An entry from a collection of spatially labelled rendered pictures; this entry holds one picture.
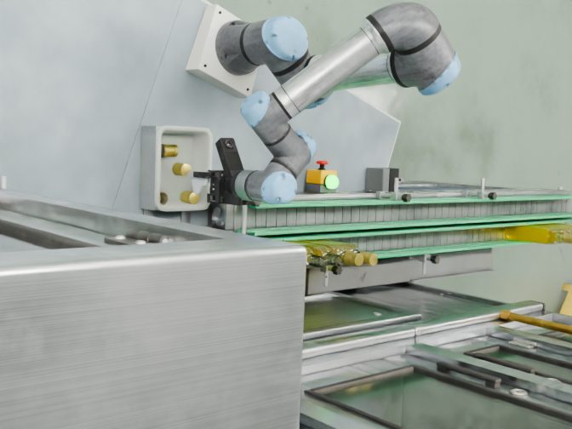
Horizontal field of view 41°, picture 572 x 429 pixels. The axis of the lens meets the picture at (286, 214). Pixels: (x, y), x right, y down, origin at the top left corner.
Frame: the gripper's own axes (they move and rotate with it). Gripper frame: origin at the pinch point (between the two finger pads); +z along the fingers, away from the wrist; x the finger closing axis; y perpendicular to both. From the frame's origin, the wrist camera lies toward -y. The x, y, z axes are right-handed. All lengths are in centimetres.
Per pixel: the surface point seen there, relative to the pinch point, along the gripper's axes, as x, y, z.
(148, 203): -10.6, 8.3, 8.2
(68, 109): -30.2, -15.7, 13.1
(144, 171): -10.3, 0.2, 10.7
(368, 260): 36, 23, -28
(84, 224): -78, -2, -95
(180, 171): -1.4, 0.2, 7.2
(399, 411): -11, 39, -80
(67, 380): -94, 3, -125
